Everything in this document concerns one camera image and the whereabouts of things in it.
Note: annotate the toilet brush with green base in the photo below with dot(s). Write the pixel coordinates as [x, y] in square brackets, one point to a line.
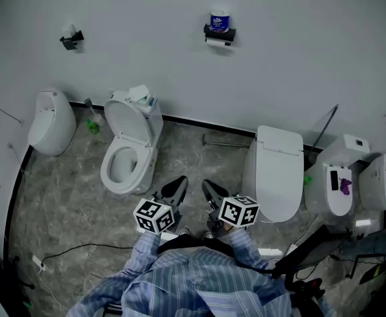
[94, 124]

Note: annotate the tissue pack with blue edge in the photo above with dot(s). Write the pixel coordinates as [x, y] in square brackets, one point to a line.
[141, 94]

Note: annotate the person's shoe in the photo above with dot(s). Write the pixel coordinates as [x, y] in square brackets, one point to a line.
[208, 235]
[183, 232]

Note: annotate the white power strip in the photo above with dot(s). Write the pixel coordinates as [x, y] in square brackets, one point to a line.
[38, 263]

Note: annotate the person's right shoe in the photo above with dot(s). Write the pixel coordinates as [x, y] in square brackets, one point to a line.
[208, 235]

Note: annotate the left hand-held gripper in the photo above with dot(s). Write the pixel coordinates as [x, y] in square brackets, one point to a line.
[153, 216]

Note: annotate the person's left forearm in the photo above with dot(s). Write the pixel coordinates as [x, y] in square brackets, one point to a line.
[143, 253]

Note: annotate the white toilet with square tank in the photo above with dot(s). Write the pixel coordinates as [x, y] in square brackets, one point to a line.
[322, 197]

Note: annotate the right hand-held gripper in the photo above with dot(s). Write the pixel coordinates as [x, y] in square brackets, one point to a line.
[239, 211]

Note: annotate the white open-lid toilet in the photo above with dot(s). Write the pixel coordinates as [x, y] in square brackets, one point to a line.
[130, 137]

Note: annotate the person's right forearm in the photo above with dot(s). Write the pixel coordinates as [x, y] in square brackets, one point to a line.
[246, 246]

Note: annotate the blue toilet paper roll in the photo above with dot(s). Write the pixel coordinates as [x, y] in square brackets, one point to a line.
[220, 23]

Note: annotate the black green-trimmed device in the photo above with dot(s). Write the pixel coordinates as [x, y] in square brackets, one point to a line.
[378, 272]

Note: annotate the person's left shoe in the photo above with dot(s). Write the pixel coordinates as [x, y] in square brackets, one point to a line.
[183, 232]

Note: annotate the glass panel with black frame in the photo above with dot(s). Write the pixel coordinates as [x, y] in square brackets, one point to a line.
[325, 127]

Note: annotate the small green object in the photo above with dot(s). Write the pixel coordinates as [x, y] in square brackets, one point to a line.
[308, 179]

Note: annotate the black base with red part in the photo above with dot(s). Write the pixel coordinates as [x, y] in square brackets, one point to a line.
[307, 286]

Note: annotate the purple object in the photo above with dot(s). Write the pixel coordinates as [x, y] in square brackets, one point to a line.
[345, 186]

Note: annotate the black phone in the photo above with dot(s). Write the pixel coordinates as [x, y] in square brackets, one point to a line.
[334, 180]

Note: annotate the black white-striped garment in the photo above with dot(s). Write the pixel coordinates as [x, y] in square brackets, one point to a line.
[112, 309]

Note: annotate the metal bar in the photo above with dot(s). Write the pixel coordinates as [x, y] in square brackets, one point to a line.
[226, 143]

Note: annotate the small black wall holder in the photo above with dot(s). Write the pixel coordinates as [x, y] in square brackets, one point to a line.
[72, 40]

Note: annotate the person's black trousers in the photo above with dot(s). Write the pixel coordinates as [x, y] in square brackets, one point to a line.
[193, 241]

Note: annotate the white closed-lid toilet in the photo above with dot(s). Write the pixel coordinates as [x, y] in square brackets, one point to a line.
[275, 170]

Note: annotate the white tissue sheet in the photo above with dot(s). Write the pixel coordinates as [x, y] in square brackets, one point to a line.
[68, 29]

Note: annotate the black wall paper holder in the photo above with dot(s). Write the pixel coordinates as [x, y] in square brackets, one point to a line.
[221, 36]

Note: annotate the person's blue striped shirt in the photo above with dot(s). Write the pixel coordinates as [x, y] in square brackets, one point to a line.
[196, 282]

